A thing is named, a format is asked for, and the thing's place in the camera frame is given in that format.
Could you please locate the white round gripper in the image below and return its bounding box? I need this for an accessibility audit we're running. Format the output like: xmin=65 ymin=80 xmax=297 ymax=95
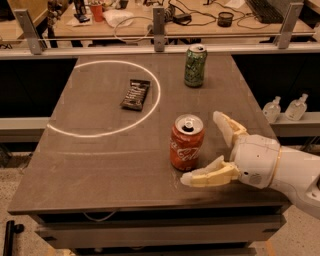
xmin=180 ymin=111 xmax=280 ymax=189

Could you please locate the red coke can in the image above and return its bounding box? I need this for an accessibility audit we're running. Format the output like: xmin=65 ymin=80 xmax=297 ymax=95
xmin=170 ymin=114 xmax=205 ymax=172

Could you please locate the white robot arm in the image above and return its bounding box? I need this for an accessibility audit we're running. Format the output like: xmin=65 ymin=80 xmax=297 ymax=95
xmin=180 ymin=111 xmax=320 ymax=219

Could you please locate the green soda can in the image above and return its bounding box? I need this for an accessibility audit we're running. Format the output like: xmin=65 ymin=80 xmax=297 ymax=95
xmin=184 ymin=44 xmax=207 ymax=87

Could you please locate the clear sanitizer bottle left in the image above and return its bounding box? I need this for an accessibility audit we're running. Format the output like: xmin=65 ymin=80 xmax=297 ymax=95
xmin=262 ymin=96 xmax=281 ymax=123

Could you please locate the clear sanitizer bottle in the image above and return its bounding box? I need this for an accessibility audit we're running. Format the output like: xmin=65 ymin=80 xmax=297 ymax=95
xmin=285 ymin=94 xmax=308 ymax=121
xmin=262 ymin=96 xmax=281 ymax=123

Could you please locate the clear sanitizer bottle right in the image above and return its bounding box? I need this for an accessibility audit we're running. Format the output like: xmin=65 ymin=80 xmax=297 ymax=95
xmin=285 ymin=94 xmax=308 ymax=121

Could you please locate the black snack bar wrapper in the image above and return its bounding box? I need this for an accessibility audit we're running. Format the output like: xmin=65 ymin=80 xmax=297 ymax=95
xmin=120 ymin=79 xmax=150 ymax=111

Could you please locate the black power adapter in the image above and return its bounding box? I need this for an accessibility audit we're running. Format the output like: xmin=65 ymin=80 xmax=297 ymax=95
xmin=173 ymin=13 xmax=192 ymax=24

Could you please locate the black keyboard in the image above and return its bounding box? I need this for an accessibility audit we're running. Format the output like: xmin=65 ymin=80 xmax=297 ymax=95
xmin=245 ymin=0 xmax=283 ymax=24

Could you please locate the grey drawer front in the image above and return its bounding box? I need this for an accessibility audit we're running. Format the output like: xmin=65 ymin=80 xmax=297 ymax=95
xmin=36 ymin=215 xmax=284 ymax=249

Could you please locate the white plastic bag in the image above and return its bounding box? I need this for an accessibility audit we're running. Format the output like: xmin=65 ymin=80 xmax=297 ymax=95
xmin=103 ymin=9 xmax=133 ymax=28

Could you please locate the red cup on desk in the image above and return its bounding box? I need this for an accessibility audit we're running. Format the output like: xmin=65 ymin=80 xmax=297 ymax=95
xmin=90 ymin=4 xmax=104 ymax=22

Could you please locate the black floor stand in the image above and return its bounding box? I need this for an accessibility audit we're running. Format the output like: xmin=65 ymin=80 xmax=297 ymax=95
xmin=3 ymin=220 xmax=24 ymax=256

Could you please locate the right metal rail bracket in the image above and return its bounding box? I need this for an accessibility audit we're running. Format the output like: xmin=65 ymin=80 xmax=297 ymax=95
xmin=274 ymin=2 xmax=303 ymax=49

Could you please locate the metal rail bracket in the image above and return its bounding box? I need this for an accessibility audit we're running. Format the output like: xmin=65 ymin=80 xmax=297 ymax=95
xmin=153 ymin=6 xmax=165 ymax=52
xmin=274 ymin=2 xmax=303 ymax=49
xmin=14 ymin=9 xmax=44 ymax=55

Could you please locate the white cable under table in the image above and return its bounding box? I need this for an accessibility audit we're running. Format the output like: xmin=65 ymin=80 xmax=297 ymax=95
xmin=82 ymin=210 xmax=118 ymax=223

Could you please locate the middle metal rail bracket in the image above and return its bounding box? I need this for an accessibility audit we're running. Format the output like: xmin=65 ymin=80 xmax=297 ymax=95
xmin=153 ymin=6 xmax=165 ymax=52

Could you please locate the white looped desk cable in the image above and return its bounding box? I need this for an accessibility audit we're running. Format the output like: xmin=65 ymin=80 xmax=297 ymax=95
xmin=113 ymin=15 xmax=155 ymax=43

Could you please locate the left metal rail bracket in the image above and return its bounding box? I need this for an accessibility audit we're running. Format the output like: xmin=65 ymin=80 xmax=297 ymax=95
xmin=14 ymin=9 xmax=44 ymax=55

